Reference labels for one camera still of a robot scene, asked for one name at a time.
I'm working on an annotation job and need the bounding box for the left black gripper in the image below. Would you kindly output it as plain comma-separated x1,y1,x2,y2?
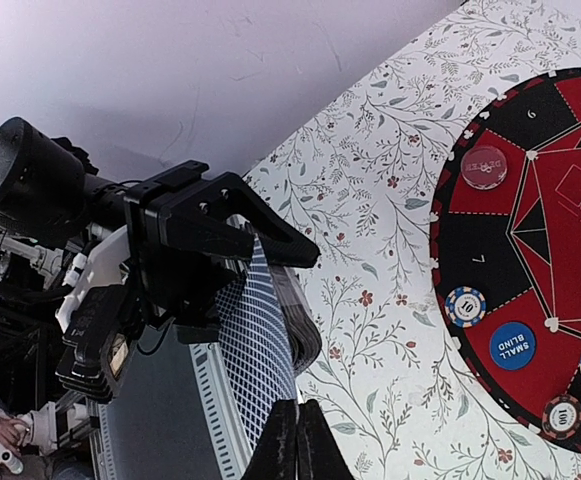
124,160,320,345

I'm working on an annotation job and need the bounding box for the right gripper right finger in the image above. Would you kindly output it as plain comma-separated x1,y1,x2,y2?
297,399,354,480

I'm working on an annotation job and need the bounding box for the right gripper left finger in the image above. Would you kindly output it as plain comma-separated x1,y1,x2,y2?
242,400,297,480

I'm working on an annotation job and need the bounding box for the blue ten poker chip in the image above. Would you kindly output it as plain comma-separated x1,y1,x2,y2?
444,286,487,329

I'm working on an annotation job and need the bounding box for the blue small blind button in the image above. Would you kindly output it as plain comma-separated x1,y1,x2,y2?
489,322,537,371

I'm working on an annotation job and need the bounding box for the red hundred poker chip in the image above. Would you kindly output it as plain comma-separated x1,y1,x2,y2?
541,394,581,440

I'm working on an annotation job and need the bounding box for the clear red dealer button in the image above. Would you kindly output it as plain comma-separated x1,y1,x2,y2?
461,145,508,190

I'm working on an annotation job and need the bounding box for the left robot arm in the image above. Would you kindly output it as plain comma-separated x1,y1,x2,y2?
0,117,319,348

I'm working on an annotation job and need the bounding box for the person hand in background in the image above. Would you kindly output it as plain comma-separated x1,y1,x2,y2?
0,417,29,456

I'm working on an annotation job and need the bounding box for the round red black poker mat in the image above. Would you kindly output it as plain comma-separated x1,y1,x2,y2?
430,67,581,453

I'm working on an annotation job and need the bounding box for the aluminium front rail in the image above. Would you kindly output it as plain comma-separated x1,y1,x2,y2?
91,339,252,479

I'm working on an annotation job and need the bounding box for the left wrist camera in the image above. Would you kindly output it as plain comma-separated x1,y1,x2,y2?
56,227,143,404

